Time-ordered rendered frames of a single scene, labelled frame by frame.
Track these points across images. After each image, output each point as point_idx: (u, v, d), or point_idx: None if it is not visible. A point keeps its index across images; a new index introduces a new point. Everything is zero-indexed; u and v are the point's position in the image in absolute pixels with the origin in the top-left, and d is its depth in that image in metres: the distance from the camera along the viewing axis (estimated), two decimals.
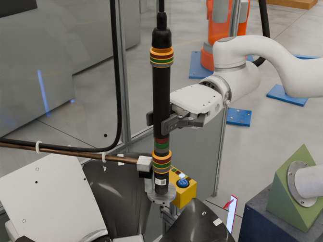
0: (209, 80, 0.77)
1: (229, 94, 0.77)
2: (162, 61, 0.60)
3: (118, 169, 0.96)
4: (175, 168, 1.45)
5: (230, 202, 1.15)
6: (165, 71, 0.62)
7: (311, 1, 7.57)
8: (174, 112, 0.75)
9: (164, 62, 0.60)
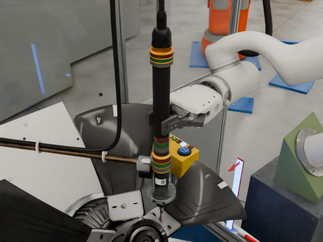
0: (209, 80, 0.78)
1: (229, 94, 0.77)
2: (162, 61, 0.60)
3: (113, 121, 0.87)
4: (176, 137, 1.36)
5: (236, 165, 1.06)
6: (165, 71, 0.62)
7: None
8: (174, 112, 0.75)
9: (163, 62, 0.60)
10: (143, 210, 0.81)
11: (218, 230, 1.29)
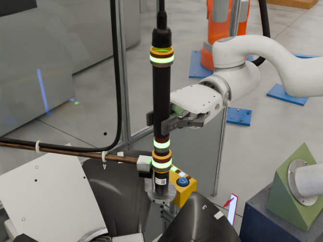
0: (209, 80, 0.77)
1: (229, 94, 0.77)
2: (162, 60, 0.60)
3: (118, 167, 0.95)
4: (175, 167, 1.44)
5: (231, 201, 1.14)
6: (165, 71, 0.62)
7: (311, 1, 7.57)
8: (174, 112, 0.75)
9: (164, 62, 0.60)
10: None
11: None
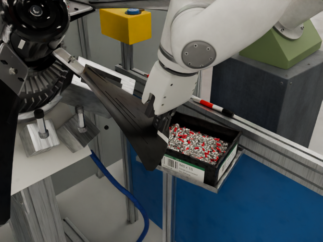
0: (192, 70, 0.57)
1: None
2: None
3: None
4: None
5: None
6: None
7: None
8: None
9: None
10: (74, 18, 0.65)
11: None
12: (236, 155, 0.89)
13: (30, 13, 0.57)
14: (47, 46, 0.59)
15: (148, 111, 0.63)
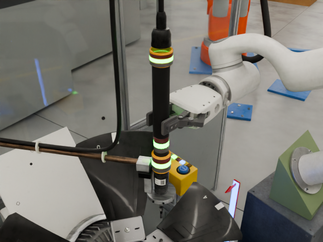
0: (209, 80, 0.78)
1: (228, 95, 0.77)
2: (161, 61, 0.60)
3: (211, 207, 1.05)
4: (175, 155, 1.41)
5: (233, 187, 1.11)
6: (165, 71, 0.62)
7: None
8: (174, 112, 0.75)
9: (163, 62, 0.60)
10: None
11: None
12: None
13: None
14: None
15: None
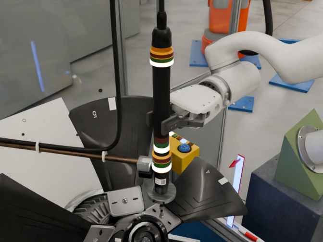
0: (209, 80, 0.78)
1: (229, 95, 0.77)
2: (162, 60, 0.60)
3: (215, 181, 0.99)
4: (176, 134, 1.35)
5: (237, 162, 1.05)
6: (165, 71, 0.62)
7: None
8: (174, 112, 0.75)
9: (164, 62, 0.60)
10: (167, 232, 0.82)
11: (218, 228, 1.28)
12: None
13: None
14: None
15: None
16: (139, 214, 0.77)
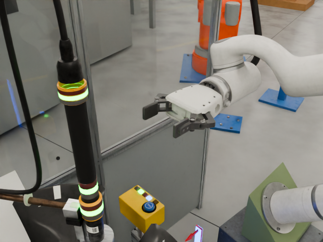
0: (210, 80, 0.78)
1: (229, 95, 0.77)
2: (70, 98, 0.49)
3: None
4: (142, 189, 1.33)
5: (194, 234, 1.03)
6: (78, 109, 0.51)
7: (307, 3, 7.46)
8: (171, 110, 0.76)
9: (72, 100, 0.49)
10: None
11: None
12: None
13: None
14: None
15: (164, 95, 0.79)
16: None
